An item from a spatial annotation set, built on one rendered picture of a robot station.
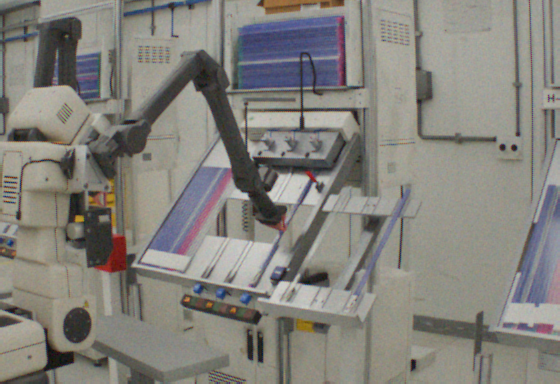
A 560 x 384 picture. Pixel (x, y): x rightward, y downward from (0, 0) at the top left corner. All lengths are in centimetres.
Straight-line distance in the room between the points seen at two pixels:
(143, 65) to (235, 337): 158
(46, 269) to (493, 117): 270
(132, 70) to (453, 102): 176
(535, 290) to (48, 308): 132
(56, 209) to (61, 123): 23
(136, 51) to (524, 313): 252
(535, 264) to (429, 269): 226
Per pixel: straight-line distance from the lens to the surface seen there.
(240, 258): 251
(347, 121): 263
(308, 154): 261
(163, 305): 399
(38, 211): 194
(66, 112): 196
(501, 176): 398
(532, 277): 201
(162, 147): 388
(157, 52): 387
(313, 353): 269
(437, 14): 415
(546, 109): 235
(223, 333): 297
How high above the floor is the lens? 130
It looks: 5 degrees down
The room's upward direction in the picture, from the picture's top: 1 degrees counter-clockwise
